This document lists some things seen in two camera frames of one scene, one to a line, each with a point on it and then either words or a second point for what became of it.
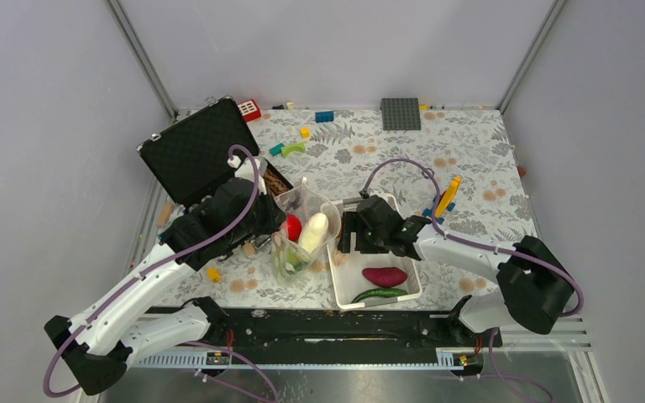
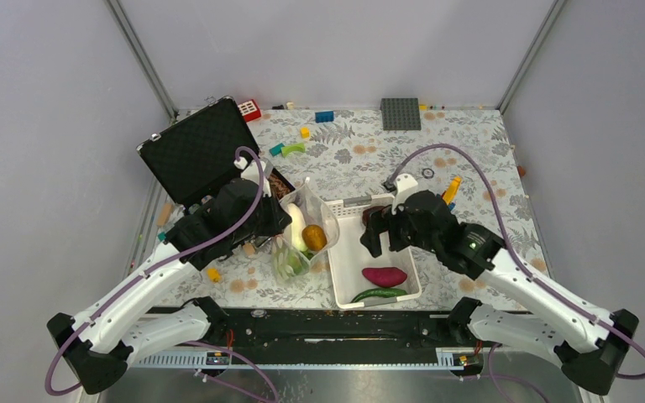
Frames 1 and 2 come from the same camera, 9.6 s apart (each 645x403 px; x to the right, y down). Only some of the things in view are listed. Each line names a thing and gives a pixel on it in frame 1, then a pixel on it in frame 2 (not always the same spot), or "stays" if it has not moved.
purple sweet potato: [385, 276] stays
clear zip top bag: [311, 221] stays
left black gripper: [274, 216] stays
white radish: [314, 231] → [297, 227]
